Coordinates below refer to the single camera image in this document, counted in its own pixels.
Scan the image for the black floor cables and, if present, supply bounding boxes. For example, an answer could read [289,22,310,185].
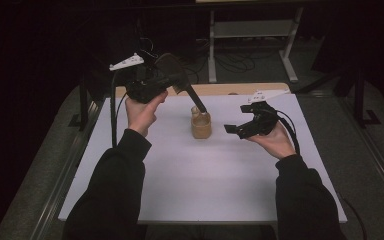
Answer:
[139,35,258,85]

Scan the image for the white metal stand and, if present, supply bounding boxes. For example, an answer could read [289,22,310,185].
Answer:
[207,6,305,84]

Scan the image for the white table sheet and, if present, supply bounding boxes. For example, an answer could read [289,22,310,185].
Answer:
[57,93,348,224]

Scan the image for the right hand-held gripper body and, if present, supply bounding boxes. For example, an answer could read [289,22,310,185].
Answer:
[239,88,292,140]

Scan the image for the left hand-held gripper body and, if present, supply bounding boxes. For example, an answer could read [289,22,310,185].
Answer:
[108,52,173,104]

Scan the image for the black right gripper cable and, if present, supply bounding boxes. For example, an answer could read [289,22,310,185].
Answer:
[275,109,368,240]

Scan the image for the person's left hand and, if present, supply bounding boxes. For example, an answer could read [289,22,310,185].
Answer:
[124,90,169,139]

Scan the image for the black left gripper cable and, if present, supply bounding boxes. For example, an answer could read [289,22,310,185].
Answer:
[110,70,128,150]

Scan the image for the person's right hand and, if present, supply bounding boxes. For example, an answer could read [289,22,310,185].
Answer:
[245,120,297,161]

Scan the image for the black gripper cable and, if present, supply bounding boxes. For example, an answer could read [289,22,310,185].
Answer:
[275,109,368,240]
[110,70,128,150]

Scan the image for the wooden table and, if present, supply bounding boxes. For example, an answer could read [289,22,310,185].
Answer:
[114,82,292,99]

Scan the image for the brown cup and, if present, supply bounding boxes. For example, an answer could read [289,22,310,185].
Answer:
[190,105,213,140]

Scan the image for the black metal stand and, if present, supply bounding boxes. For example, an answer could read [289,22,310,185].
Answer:
[67,77,92,132]
[352,64,383,130]

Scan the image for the black comb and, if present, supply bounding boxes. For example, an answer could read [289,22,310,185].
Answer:
[153,52,209,115]

